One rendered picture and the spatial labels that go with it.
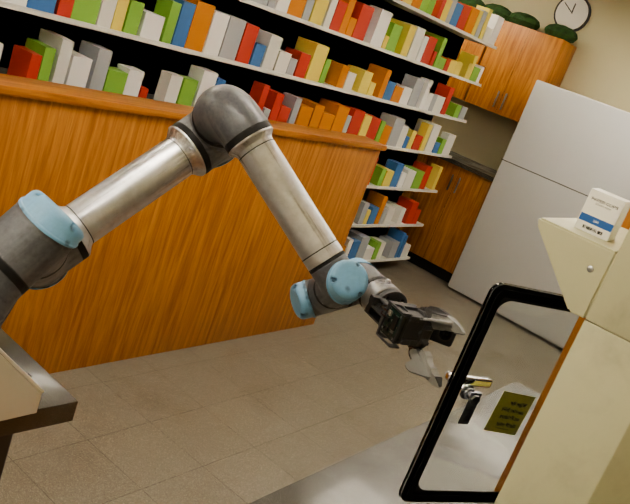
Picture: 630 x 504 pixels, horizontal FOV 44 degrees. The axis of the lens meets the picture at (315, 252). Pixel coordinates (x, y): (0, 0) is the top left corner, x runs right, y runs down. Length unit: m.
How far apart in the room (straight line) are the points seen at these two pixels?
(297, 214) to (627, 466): 0.68
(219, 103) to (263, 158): 0.13
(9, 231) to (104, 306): 2.04
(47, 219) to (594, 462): 0.90
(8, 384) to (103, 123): 1.79
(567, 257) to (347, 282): 0.44
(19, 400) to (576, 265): 0.84
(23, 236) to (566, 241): 0.82
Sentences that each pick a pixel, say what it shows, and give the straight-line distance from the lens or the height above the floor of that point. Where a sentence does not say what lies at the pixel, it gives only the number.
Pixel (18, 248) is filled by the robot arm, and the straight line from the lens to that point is 1.32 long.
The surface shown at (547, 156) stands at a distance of 6.29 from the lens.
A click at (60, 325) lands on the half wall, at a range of 3.26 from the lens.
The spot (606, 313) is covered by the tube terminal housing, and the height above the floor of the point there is 1.43.
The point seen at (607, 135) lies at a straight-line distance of 6.18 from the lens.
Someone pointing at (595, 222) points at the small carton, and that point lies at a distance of 1.17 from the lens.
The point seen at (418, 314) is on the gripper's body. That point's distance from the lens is 1.46.
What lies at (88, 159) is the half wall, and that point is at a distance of 2.96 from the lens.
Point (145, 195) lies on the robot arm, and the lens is 1.52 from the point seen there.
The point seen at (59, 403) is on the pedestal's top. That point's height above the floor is 0.94.
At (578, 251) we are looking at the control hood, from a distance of 1.12.
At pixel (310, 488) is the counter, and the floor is 0.94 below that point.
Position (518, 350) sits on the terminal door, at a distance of 1.30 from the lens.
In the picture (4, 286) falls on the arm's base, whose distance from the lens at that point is 1.33.
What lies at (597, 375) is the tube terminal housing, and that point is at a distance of 1.13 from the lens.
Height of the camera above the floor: 1.65
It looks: 16 degrees down
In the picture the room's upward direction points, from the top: 21 degrees clockwise
